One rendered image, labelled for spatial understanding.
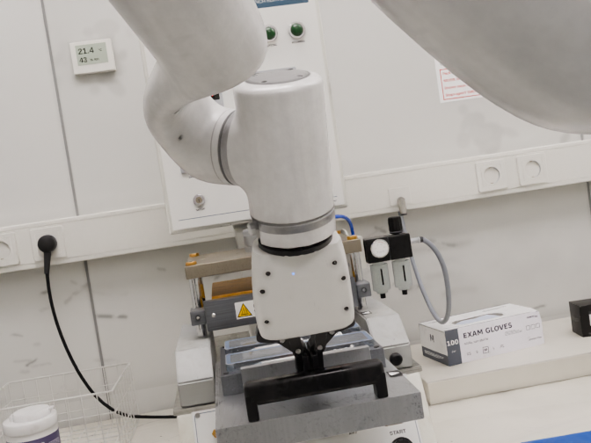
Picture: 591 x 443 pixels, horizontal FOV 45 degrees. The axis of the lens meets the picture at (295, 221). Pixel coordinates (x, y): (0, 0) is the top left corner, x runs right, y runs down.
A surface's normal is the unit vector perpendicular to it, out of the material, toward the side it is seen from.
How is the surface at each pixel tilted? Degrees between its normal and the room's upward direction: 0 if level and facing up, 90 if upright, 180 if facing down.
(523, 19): 124
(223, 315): 90
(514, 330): 90
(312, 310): 109
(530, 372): 90
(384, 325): 41
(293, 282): 116
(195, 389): 90
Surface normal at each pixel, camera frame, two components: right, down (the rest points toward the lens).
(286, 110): 0.16, 0.37
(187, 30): 0.20, 0.81
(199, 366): -0.04, -0.73
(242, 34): 0.79, 0.32
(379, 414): 0.11, 0.04
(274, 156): -0.18, 0.40
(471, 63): -0.52, 0.81
